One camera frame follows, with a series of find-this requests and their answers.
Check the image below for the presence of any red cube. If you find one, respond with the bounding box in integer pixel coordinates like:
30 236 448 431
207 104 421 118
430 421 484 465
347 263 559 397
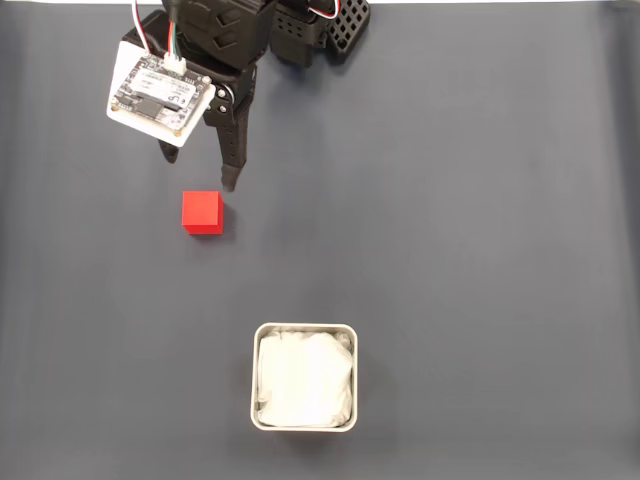
181 190 225 236

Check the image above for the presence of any beige square box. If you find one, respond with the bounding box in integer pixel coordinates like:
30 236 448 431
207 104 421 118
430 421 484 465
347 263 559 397
249 322 359 434

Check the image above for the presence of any dark grey table mat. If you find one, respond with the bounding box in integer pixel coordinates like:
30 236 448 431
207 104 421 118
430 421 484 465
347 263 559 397
0 2 640 480

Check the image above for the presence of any white crumpled cloth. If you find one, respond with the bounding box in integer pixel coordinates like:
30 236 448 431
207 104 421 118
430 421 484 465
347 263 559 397
256 327 355 429

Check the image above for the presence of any black camera cable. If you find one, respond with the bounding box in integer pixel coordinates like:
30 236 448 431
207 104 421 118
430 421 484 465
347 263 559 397
164 0 187 71

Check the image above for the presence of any white camera board with mount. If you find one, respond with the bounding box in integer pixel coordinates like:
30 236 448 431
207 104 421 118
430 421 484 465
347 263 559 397
106 39 217 149

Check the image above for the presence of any white red servo cable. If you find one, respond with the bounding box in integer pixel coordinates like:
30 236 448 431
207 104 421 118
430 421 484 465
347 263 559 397
305 0 345 22
131 0 153 55

